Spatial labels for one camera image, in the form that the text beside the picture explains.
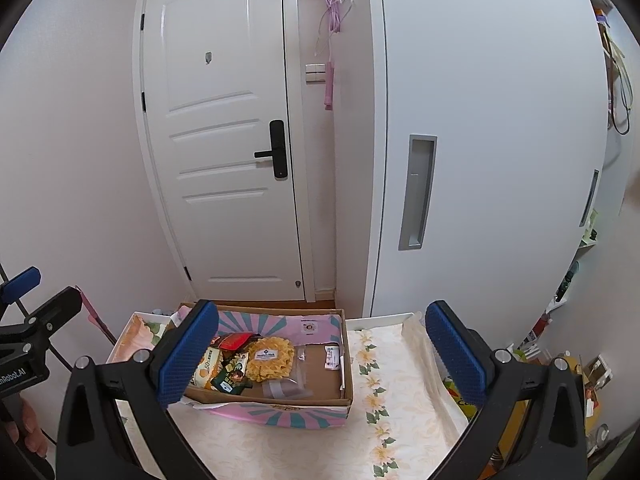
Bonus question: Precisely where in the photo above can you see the black cable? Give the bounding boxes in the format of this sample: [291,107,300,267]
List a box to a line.
[0,260,76,376]

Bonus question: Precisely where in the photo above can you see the red black snack packet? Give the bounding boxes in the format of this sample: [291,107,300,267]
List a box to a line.
[217,332,257,352]

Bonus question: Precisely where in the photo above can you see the clear plastic packet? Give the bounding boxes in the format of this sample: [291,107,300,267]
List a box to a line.
[262,344,315,402]

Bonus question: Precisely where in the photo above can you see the cluttered shelf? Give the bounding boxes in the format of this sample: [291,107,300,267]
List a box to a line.
[510,205,640,461]

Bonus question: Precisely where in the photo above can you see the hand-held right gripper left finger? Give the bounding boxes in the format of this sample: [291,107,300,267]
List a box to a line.
[56,299,219,480]

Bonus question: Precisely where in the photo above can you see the cardboard box with pink flaps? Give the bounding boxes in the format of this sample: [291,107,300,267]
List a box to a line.
[167,301,355,432]

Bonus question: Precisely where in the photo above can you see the hanging cords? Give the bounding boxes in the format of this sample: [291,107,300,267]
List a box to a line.
[594,7,632,137]

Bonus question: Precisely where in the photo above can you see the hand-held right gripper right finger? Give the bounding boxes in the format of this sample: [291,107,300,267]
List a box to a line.
[425,300,587,480]

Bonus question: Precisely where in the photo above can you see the yellow noodle snack packet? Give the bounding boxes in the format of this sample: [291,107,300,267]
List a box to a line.
[246,337,297,384]

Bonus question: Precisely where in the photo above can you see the white sliding door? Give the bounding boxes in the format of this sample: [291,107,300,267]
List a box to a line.
[365,0,610,322]

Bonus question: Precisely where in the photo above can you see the floral tablecloth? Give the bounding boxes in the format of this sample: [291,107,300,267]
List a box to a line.
[115,310,483,480]

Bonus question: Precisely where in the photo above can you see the green snack packet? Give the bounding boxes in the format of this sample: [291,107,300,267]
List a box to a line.
[210,352,254,394]

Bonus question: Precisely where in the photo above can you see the yellow green snack bag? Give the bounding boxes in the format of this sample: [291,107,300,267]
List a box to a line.
[444,374,483,423]

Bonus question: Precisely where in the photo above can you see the black door handle lock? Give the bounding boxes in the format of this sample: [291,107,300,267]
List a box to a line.
[253,120,289,180]

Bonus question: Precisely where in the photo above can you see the person's left hand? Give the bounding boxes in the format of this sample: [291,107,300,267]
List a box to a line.
[9,399,49,457]

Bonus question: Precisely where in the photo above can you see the pink skipping rope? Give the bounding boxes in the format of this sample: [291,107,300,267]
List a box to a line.
[314,0,357,111]

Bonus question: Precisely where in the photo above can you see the pink flat stick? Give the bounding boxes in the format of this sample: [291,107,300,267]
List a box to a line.
[75,285,110,343]

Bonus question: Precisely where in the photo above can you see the grey recessed door handle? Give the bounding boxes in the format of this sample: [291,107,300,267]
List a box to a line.
[579,170,600,228]
[398,134,438,251]

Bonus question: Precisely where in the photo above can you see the orange white cake packet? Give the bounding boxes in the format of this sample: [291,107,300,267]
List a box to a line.
[186,346,224,392]

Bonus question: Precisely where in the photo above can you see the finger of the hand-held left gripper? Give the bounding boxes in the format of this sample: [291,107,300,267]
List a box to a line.
[0,266,42,307]
[0,286,84,358]

